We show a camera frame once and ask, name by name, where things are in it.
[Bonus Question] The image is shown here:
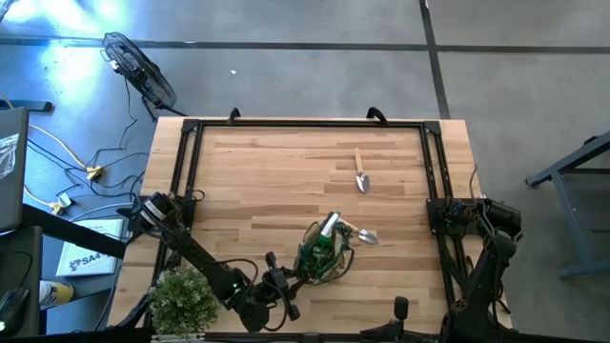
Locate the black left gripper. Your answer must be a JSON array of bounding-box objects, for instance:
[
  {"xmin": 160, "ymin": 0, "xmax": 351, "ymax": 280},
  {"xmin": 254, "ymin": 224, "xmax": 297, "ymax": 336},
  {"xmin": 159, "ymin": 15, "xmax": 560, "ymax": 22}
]
[{"xmin": 265, "ymin": 251, "xmax": 306, "ymax": 322}]

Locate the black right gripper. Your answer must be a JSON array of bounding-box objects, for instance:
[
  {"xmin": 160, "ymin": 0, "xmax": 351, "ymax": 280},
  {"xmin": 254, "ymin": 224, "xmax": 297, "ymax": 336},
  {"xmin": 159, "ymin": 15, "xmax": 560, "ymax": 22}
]
[{"xmin": 360, "ymin": 295, "xmax": 433, "ymax": 343}]

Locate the beige green-trimmed gardening bag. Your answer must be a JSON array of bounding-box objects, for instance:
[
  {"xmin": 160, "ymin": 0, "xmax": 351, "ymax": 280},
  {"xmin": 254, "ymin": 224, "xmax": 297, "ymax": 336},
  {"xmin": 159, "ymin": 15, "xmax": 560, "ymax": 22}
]
[{"xmin": 293, "ymin": 212, "xmax": 356, "ymax": 288}]

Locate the green spray bottle white head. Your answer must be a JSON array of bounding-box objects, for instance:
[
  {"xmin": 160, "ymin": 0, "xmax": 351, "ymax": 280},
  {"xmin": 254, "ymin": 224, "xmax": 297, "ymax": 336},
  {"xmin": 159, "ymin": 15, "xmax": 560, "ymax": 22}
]
[{"xmin": 309, "ymin": 211, "xmax": 342, "ymax": 268}]

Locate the wooden handled steel trowel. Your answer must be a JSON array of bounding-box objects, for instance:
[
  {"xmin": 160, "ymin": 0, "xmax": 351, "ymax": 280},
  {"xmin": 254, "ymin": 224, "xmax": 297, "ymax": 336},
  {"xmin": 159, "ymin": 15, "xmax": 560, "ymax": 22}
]
[
  {"xmin": 340, "ymin": 217, "xmax": 380, "ymax": 247},
  {"xmin": 353, "ymin": 147, "xmax": 372, "ymax": 195}
]

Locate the artificial potted green plant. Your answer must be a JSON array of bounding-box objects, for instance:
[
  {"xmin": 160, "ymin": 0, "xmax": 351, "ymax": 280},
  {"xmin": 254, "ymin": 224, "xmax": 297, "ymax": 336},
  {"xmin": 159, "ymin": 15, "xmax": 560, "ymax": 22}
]
[{"xmin": 145, "ymin": 265, "xmax": 225, "ymax": 337}]

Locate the white printed cardboard box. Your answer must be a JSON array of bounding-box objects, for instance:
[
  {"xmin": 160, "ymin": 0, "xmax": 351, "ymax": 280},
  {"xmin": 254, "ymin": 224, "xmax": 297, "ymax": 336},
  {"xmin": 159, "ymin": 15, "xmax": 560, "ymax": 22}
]
[{"xmin": 55, "ymin": 217, "xmax": 125, "ymax": 278}]

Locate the black diagonal stand bar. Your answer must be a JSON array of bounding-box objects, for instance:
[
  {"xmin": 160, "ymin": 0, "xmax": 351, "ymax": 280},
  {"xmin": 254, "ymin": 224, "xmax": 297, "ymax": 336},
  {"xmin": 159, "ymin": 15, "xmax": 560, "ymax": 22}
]
[{"xmin": 21, "ymin": 204, "xmax": 128, "ymax": 261}]

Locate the yellow white spray can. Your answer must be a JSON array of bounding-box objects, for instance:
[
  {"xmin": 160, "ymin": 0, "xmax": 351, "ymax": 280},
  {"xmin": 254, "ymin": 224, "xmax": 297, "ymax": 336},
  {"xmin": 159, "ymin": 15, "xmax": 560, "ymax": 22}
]
[{"xmin": 38, "ymin": 279, "xmax": 75, "ymax": 308}]

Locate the white yellow power adapter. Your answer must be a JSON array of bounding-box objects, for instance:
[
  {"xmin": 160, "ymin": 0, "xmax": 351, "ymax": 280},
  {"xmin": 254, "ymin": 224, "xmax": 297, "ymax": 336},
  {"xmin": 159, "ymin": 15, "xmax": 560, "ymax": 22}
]
[{"xmin": 50, "ymin": 192, "xmax": 73, "ymax": 216}]

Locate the black floor fan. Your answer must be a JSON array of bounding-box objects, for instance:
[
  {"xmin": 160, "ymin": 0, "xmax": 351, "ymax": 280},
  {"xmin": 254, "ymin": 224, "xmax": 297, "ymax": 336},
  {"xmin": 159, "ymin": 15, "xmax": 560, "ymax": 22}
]
[{"xmin": 100, "ymin": 31, "xmax": 188, "ymax": 118}]

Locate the black computer mouse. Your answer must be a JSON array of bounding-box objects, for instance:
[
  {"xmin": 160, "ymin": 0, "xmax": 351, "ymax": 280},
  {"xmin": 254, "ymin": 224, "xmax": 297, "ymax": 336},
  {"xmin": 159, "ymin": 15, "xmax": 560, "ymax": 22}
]
[{"xmin": 0, "ymin": 285, "xmax": 31, "ymax": 335}]

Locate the black computer case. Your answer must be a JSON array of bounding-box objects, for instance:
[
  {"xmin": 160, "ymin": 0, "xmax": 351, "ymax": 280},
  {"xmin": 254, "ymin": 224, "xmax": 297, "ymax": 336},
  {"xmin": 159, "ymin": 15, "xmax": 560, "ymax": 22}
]
[{"xmin": 0, "ymin": 107, "xmax": 31, "ymax": 234}]

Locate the black flat floor bar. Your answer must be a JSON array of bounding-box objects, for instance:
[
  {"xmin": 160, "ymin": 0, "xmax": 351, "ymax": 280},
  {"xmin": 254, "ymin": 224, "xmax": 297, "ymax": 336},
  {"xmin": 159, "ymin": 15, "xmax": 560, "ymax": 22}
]
[{"xmin": 0, "ymin": 99, "xmax": 54, "ymax": 113}]

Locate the black aluminium table frame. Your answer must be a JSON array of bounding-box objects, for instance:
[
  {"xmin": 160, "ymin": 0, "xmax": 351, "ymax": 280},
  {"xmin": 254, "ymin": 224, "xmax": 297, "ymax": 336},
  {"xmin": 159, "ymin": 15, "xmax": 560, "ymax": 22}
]
[{"xmin": 142, "ymin": 117, "xmax": 514, "ymax": 337}]

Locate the black fan cable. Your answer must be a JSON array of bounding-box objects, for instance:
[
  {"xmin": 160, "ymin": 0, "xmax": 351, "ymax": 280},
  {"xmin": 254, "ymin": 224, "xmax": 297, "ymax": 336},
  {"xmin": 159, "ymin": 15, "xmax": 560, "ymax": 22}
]
[{"xmin": 97, "ymin": 78, "xmax": 140, "ymax": 166}]

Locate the blue-grey metal desk frame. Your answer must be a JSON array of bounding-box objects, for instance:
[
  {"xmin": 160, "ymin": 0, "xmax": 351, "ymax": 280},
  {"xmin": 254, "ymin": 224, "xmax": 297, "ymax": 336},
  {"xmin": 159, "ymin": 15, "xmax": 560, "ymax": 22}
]
[{"xmin": 525, "ymin": 131, "xmax": 610, "ymax": 280}]

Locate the beige floor cable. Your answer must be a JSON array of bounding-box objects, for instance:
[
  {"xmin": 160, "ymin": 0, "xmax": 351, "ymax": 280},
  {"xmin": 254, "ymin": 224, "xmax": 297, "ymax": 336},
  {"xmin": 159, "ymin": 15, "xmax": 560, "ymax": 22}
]
[{"xmin": 26, "ymin": 122, "xmax": 90, "ymax": 171}]

